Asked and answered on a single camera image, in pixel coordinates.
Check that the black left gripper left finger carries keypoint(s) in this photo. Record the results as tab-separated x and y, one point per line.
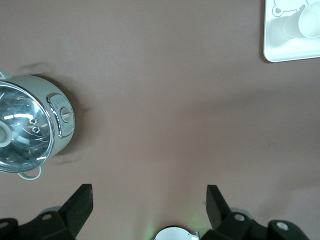
75	212

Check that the grey electric cooking pot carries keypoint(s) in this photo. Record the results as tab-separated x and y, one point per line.
61	117

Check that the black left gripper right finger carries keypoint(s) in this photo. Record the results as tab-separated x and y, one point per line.
217	212

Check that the white plastic cup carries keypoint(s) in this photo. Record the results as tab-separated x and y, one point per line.
310	20

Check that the glass pot lid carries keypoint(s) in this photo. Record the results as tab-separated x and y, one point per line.
22	120

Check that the brown table mat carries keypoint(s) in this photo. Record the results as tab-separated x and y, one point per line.
160	100

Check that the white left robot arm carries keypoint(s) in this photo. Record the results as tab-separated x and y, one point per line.
172	235

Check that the cream tray with bear print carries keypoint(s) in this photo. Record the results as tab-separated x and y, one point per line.
280	50

